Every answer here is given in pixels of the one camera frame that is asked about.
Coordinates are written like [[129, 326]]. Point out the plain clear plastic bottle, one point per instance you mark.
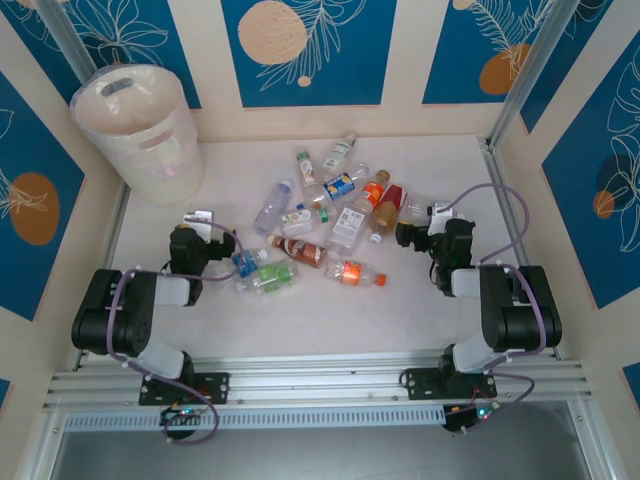
[[415, 207]]

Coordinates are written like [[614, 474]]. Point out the red label plastic bottle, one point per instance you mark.
[[390, 202]]

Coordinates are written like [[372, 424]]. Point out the orange label plastic bottle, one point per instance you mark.
[[372, 192]]

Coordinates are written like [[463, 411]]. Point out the clear bottle purple Ganten print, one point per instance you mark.
[[272, 207]]

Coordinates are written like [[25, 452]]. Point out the large clear bottle white label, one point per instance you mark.
[[347, 225]]

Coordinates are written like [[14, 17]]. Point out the brown Nescafe bottle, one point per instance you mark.
[[300, 250]]

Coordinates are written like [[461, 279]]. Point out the clear bottle flower label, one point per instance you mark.
[[300, 220]]

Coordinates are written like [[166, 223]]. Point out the clear bottle blue Pepsi label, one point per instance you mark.
[[339, 185]]

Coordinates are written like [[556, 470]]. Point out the clear bottle green white label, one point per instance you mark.
[[337, 152]]

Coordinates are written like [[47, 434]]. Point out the clear bottle bird label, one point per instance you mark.
[[306, 170]]

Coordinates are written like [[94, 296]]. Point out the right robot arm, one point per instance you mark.
[[520, 320]]

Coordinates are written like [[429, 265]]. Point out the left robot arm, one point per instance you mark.
[[100, 320]]

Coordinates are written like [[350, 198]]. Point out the white ribbed plastic bin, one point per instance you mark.
[[165, 192]]

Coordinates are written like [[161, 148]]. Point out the small circuit board with LEDs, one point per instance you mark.
[[465, 417], [182, 415]]

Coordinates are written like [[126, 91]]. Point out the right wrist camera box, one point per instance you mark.
[[440, 212]]

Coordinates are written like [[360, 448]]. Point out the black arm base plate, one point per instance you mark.
[[417, 382], [220, 387]]

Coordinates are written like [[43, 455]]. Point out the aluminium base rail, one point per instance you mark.
[[320, 380]]

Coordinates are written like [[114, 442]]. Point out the aluminium corner post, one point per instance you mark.
[[60, 30], [530, 65]]

